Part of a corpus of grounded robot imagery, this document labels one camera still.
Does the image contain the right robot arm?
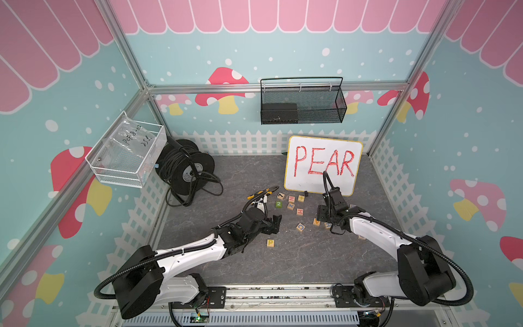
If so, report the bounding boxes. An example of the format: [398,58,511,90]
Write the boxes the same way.
[317,172,474,307]

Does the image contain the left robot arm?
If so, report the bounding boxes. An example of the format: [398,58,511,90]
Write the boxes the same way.
[93,187,282,320]

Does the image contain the whiteboard with PEAR writing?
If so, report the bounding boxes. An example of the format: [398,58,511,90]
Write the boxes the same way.
[284,136,364,196]

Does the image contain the yellow black pliers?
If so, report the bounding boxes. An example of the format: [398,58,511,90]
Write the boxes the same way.
[247,186,279,205]

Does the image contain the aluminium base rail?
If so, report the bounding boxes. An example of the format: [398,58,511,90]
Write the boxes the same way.
[110,283,450,313]

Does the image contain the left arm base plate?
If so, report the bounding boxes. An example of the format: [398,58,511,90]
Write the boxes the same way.
[171,287,227,310]

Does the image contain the black cable reel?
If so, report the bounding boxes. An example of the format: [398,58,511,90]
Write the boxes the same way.
[155,136,223,208]

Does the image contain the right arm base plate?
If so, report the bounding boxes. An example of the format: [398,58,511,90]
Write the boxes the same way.
[331,283,390,309]

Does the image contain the black wire mesh basket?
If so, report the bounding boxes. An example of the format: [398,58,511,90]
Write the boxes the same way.
[260,76,347,125]

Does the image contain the clear plastic wall bin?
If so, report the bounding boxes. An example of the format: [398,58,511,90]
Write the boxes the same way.
[85,112,167,188]

